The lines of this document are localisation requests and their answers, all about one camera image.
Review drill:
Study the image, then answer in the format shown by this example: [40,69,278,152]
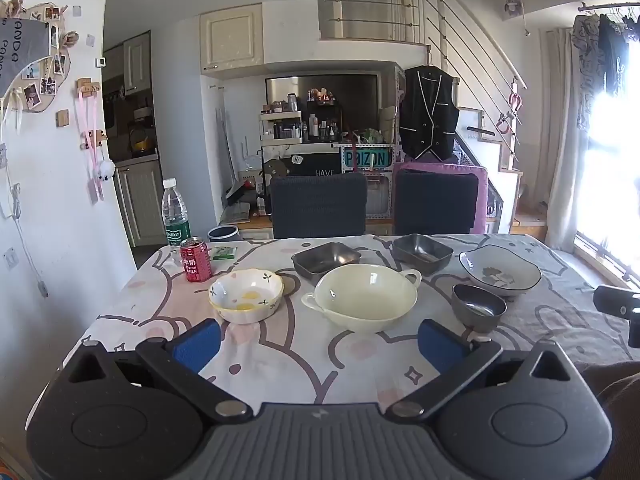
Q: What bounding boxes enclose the stair railing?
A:
[320,0,528,93]

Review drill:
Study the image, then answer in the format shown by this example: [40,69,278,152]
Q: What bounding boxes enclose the white cosmetics shelf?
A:
[259,110,303,147]

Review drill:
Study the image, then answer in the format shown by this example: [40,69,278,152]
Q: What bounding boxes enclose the cream upper cabinet door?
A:
[200,3,264,71]

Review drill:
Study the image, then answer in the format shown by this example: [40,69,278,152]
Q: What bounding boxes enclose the grey lower kitchen cabinet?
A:
[114,157,166,247]

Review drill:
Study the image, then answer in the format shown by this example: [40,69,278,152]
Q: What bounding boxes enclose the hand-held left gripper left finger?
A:
[62,318,253,423]

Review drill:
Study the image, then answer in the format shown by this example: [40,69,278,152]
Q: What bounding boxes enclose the hanging clothes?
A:
[572,12,631,131]

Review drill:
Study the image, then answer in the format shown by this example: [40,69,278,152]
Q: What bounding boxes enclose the white curtain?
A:
[540,27,581,248]

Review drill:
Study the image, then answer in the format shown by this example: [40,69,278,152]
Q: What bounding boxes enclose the photo collage wall board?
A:
[0,0,71,113]

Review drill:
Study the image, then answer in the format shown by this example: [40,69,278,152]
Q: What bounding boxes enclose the white wall cable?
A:
[0,145,51,298]

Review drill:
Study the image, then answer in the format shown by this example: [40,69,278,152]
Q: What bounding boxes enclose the oval metal bowl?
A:
[451,283,508,333]

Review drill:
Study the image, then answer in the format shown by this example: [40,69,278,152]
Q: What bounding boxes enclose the teal lettered sign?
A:
[342,147,392,171]

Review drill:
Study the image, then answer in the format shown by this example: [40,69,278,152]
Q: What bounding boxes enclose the wide square metal tray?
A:
[291,241,362,288]

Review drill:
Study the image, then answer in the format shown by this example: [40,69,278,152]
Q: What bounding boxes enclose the bear printed tablecloth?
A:
[62,232,640,406]

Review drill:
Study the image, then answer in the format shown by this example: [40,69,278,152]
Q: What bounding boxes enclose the pink ribbon with white plush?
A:
[77,85,113,203]

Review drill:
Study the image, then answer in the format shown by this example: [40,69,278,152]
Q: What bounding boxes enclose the yellow rimmed floral bowl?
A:
[208,268,285,325]

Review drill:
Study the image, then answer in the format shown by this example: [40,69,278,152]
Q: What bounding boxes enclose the red drink can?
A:
[179,236,213,283]

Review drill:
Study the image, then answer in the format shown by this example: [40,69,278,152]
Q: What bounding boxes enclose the purple seat cushion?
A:
[392,162,488,235]

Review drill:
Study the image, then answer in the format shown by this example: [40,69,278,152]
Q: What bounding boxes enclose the dark brown cloth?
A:
[582,360,640,480]

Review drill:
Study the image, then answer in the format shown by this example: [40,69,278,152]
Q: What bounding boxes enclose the clear plastic water bottle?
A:
[161,178,192,248]

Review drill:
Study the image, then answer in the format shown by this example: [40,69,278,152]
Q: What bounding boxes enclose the black vest with white trim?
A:
[398,65,460,161]

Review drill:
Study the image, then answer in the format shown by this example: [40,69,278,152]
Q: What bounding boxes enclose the deep square metal tray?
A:
[390,233,454,276]

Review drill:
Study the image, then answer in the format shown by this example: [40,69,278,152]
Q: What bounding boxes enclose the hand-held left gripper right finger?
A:
[382,318,584,423]

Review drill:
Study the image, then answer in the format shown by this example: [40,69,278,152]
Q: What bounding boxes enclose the dark grey chair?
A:
[395,170,480,236]
[270,172,369,239]

